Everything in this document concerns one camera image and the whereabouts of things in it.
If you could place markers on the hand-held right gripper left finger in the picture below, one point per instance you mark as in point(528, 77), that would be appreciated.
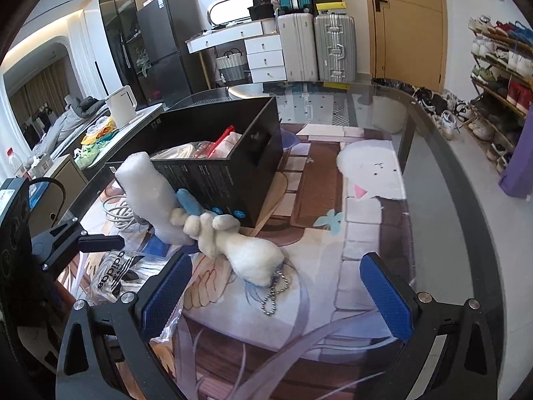
point(166, 296)

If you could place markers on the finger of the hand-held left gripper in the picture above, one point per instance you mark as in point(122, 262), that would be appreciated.
point(102, 243)

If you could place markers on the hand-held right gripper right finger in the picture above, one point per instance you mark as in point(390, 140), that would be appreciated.
point(387, 304)

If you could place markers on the clear black-logo plastic bag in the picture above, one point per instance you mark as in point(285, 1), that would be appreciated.
point(118, 277)

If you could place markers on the white plush toy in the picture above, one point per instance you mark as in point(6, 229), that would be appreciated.
point(250, 258)

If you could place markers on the bagged cream tube coil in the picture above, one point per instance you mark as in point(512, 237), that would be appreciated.
point(183, 150)

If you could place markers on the black cardboard box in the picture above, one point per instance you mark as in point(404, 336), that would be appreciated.
point(233, 183)

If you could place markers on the red zip plastic bag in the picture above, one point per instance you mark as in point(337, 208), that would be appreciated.
point(222, 139)

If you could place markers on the red-capped plastic bottle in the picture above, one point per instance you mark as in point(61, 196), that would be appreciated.
point(16, 164)

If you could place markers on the printed desk mat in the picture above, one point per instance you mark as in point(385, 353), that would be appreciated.
point(333, 233)

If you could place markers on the colourful snack bags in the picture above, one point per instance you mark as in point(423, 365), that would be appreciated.
point(98, 139)

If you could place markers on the grey jacket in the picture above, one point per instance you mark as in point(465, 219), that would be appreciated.
point(70, 116)

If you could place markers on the brown curtain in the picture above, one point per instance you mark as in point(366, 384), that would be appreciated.
point(41, 96)

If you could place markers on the white kettle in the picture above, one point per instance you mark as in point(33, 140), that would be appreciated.
point(120, 108)

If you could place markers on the purple bag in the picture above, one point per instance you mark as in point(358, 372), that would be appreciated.
point(518, 175)

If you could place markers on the black refrigerator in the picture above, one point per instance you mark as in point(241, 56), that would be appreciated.
point(170, 50)

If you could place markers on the black glass cabinet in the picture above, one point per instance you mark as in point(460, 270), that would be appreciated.
point(118, 29)

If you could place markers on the woven basket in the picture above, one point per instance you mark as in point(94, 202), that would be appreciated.
point(231, 68)

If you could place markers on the group of assorted shoes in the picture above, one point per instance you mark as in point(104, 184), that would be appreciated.
point(491, 91)

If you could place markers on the white vanity desk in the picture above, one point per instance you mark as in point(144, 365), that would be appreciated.
point(262, 56)

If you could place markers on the wooden shoe rack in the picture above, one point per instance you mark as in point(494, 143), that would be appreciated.
point(499, 71)

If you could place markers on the silver suitcase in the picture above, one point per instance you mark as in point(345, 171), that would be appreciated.
point(335, 50)

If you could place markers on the oval mirror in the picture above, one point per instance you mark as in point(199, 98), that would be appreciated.
point(229, 10)

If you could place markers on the white suitcase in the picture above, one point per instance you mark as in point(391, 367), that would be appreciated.
point(296, 48)

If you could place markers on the wooden door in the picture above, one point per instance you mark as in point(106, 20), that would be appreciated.
point(408, 21)

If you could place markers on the black bag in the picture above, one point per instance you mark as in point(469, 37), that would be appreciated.
point(261, 6)

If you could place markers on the yellow black shoe box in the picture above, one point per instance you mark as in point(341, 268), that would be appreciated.
point(332, 8)

